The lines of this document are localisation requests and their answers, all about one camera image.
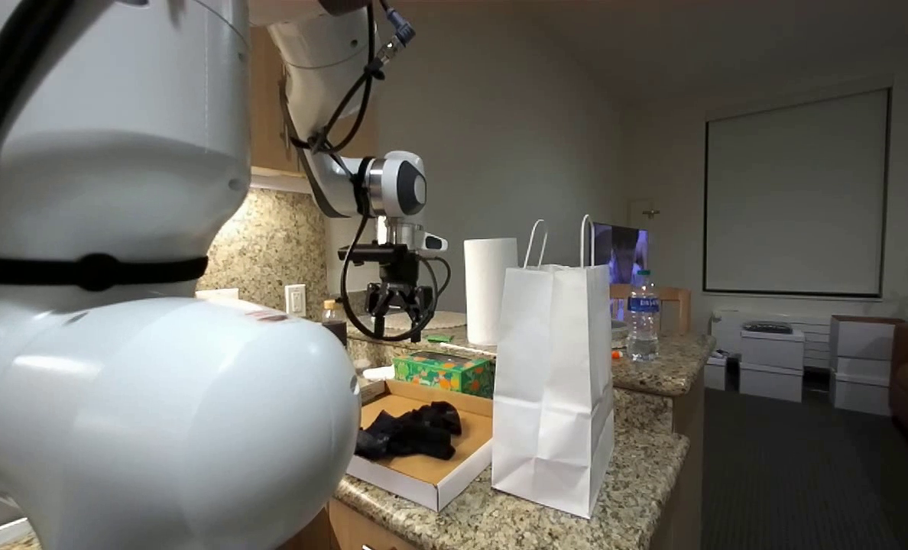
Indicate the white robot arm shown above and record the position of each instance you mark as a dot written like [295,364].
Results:
[132,412]

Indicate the white paper bag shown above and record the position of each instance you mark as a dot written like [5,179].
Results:
[554,387]

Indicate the white storage box left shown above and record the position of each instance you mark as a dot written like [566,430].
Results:
[773,361]

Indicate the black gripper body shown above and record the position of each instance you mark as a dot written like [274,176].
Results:
[399,273]

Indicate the white storage box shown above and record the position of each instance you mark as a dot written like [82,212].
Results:
[861,364]
[773,361]

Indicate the black socks pile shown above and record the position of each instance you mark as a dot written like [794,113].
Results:
[417,431]

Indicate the green tissue box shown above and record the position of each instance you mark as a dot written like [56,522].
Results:
[450,374]

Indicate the white paper towel roll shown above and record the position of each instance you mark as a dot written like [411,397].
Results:
[483,270]

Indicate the water bottle right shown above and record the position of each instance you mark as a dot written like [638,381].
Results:
[644,320]

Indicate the white storage box right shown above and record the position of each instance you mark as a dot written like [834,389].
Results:
[861,364]

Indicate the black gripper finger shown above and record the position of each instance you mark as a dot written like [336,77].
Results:
[378,311]
[423,306]

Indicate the white projector screen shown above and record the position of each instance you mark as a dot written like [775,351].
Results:
[796,196]

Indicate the cardboard tray box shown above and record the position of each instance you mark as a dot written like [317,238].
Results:
[421,478]

